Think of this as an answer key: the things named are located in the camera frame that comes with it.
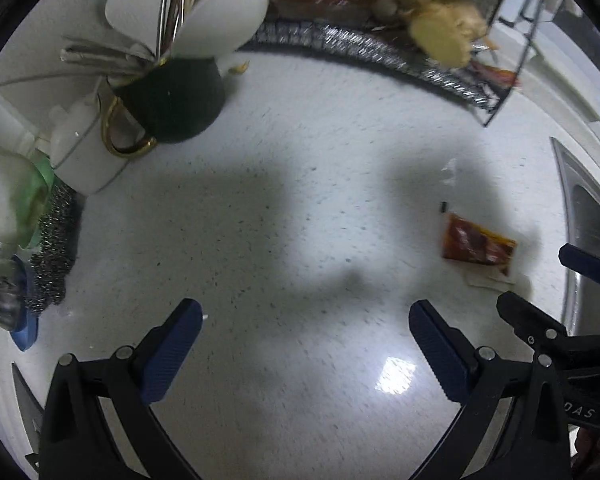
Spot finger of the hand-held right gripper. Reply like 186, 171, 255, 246
497, 291, 583, 361
559, 242, 600, 301

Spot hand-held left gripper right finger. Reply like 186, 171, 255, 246
409, 300, 573, 480

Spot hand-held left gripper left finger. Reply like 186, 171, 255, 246
39, 299, 203, 480

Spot red sauce packet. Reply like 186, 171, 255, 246
442, 212, 519, 266

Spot person's right hand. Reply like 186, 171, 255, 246
575, 429, 600, 479

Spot stainless steel sink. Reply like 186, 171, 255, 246
550, 137, 600, 336

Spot blue coaster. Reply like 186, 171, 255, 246
10, 255, 40, 351

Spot steel wool scrubber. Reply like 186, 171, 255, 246
27, 182, 84, 311

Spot green dish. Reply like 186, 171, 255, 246
22, 155, 56, 250

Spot white lidded jar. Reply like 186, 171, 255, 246
49, 92, 146, 196

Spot glass carafe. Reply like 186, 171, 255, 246
0, 147, 37, 245

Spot dark green mug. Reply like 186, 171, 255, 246
100, 57, 227, 157

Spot metal chopsticks bundle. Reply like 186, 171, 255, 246
60, 35, 157, 74

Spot small white spoon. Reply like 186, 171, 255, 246
105, 0, 177, 56

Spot black wire rack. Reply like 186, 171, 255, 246
240, 0, 544, 127

